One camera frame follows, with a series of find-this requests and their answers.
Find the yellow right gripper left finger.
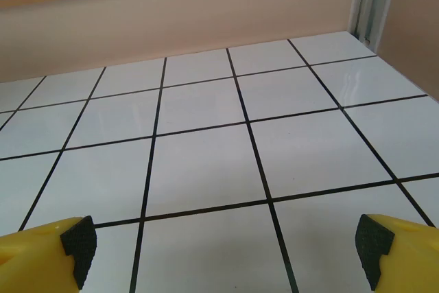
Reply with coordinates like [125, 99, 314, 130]
[0, 215, 99, 293]

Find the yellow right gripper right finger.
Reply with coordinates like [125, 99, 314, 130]
[354, 213, 439, 293]

